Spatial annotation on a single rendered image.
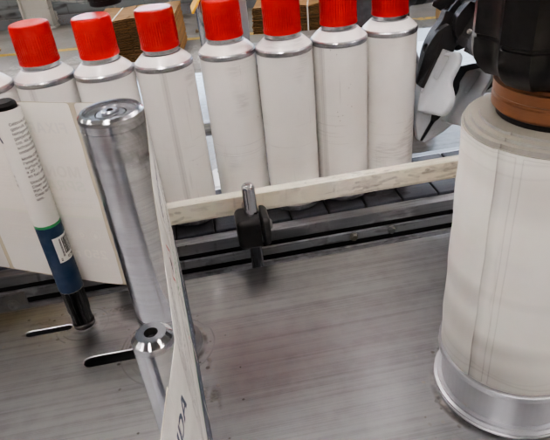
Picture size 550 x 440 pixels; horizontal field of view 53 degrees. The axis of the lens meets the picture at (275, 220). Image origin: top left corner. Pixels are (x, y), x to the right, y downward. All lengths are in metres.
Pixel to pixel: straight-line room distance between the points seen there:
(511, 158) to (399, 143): 0.32
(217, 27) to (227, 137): 0.10
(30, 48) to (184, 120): 0.14
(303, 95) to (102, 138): 0.24
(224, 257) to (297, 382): 0.20
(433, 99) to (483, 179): 0.30
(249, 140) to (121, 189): 0.22
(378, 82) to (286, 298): 0.22
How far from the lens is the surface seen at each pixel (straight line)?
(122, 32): 4.59
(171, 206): 0.53
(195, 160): 0.53
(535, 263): 0.29
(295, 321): 0.43
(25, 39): 0.52
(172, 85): 0.50
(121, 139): 0.32
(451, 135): 0.84
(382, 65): 0.54
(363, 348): 0.41
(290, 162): 0.53
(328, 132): 0.54
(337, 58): 0.51
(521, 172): 0.26
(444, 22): 0.57
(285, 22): 0.50
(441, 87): 0.56
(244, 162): 0.54
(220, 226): 0.55
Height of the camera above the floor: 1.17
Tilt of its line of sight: 32 degrees down
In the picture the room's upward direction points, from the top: 6 degrees counter-clockwise
